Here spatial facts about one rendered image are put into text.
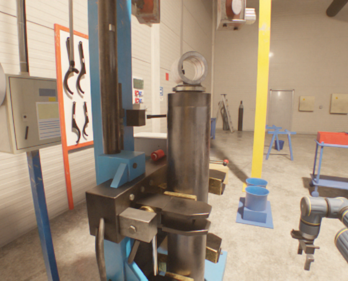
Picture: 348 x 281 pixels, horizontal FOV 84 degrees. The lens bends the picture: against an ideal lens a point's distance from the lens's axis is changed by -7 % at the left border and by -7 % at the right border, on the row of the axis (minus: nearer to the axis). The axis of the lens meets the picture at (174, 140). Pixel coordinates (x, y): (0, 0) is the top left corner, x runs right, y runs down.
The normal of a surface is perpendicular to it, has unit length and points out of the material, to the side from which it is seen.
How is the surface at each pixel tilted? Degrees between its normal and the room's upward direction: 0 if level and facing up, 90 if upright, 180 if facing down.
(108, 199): 90
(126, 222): 90
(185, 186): 90
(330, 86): 90
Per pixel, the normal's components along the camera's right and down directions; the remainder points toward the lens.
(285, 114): -0.37, 0.16
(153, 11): -0.04, 0.18
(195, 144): 0.25, 0.17
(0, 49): 0.93, 0.07
